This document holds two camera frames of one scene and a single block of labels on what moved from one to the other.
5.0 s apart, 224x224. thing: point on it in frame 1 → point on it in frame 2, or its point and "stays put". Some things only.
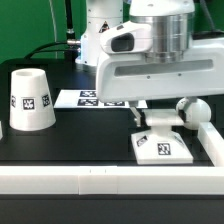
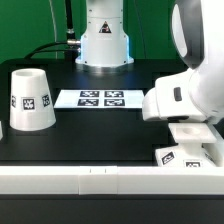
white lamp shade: x=31 y=102 stays put
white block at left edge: x=1 y=132 stays put
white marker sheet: x=88 y=99 stays put
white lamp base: x=161 y=145 → x=190 y=152
